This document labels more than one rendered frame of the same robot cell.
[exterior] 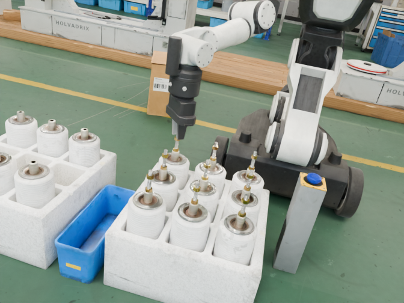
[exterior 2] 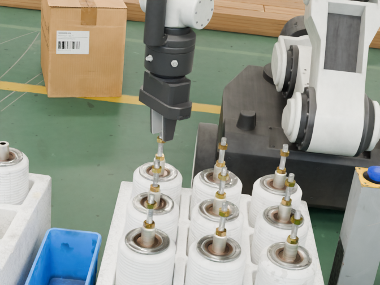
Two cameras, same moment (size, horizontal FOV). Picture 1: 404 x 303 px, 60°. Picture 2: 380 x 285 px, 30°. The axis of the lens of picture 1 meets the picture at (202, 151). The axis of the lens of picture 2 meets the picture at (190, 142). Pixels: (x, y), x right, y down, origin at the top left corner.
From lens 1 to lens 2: 0.36 m
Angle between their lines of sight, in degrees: 8
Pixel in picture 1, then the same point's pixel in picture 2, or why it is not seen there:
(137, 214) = (139, 263)
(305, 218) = (371, 234)
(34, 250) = not seen: outside the picture
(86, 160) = (13, 194)
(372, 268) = not seen: outside the picture
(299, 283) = not seen: outside the picture
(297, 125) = (335, 95)
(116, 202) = (67, 255)
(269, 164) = (292, 160)
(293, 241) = (357, 273)
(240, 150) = (244, 143)
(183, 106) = (174, 89)
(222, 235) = (270, 275)
